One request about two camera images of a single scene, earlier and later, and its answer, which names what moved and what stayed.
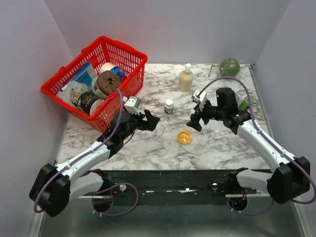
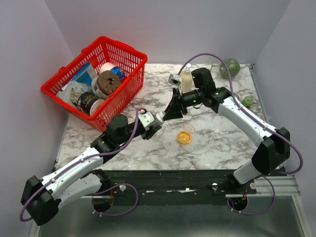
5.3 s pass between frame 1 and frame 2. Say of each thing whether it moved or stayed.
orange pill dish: stayed
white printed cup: stayed
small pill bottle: moved
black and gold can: stayed
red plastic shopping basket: stayed
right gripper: moved
